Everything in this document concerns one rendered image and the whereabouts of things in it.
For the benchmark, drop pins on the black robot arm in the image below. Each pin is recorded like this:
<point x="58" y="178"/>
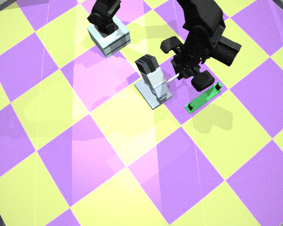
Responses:
<point x="203" y="20"/>

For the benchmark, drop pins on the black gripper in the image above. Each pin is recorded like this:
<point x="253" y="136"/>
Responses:
<point x="186" y="63"/>

